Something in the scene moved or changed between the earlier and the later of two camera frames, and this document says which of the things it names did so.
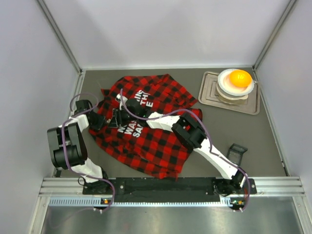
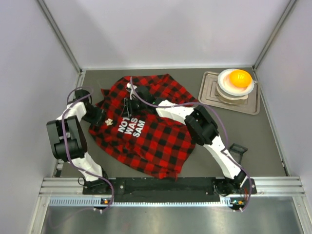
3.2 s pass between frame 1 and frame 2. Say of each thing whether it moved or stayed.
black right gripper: moved
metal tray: stayed
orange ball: stayed
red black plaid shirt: stayed
